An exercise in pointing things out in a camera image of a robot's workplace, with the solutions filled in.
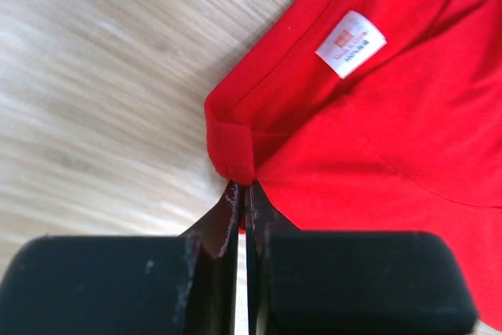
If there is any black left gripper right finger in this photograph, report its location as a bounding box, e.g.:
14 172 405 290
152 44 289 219
245 181 299 334

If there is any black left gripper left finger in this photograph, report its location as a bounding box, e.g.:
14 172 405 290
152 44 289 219
178 181 240 334

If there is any red t shirt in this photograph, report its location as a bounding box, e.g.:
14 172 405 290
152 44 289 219
205 0 501 329

